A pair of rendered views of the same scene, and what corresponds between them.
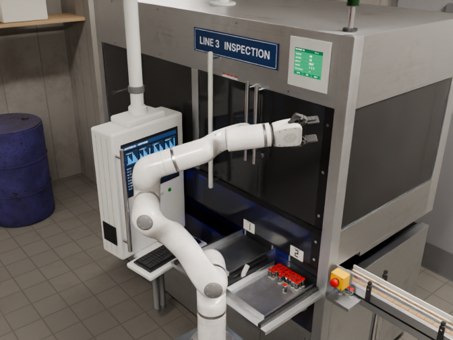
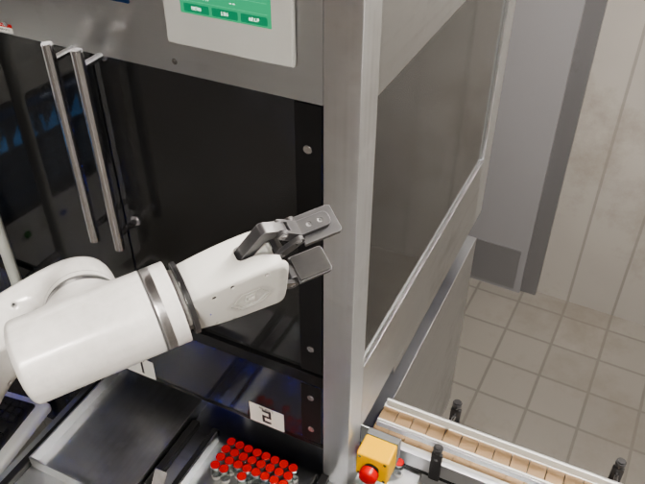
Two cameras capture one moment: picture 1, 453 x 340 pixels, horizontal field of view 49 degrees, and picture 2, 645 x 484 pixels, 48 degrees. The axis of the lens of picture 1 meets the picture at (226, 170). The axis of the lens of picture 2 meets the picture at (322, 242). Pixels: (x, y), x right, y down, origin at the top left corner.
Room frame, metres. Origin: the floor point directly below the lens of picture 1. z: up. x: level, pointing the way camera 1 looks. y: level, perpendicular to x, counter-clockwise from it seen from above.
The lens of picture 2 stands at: (1.11, -0.09, 2.30)
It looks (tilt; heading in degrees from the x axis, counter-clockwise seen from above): 38 degrees down; 338
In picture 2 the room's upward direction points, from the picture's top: straight up
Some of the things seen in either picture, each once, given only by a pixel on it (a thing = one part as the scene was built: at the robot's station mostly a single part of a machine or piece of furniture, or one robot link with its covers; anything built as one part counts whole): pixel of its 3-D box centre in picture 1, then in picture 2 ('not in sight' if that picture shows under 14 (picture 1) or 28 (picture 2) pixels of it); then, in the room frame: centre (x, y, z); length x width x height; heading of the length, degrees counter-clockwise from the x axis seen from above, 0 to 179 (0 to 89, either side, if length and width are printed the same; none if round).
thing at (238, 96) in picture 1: (228, 132); (28, 166); (2.50, -0.01, 1.51); 0.47 x 0.01 x 0.59; 42
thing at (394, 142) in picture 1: (398, 149); (442, 137); (2.28, -0.84, 1.51); 0.85 x 0.01 x 0.59; 132
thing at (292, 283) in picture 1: (284, 278); (251, 475); (2.04, -0.30, 0.91); 0.18 x 0.02 x 0.05; 42
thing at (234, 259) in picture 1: (236, 251); (124, 426); (2.28, -0.06, 0.90); 0.34 x 0.26 x 0.04; 132
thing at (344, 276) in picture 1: (340, 278); (377, 456); (1.92, -0.54, 1.00); 0.08 x 0.07 x 0.07; 132
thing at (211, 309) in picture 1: (211, 280); not in sight; (1.67, 0.06, 1.16); 0.19 x 0.12 x 0.24; 5
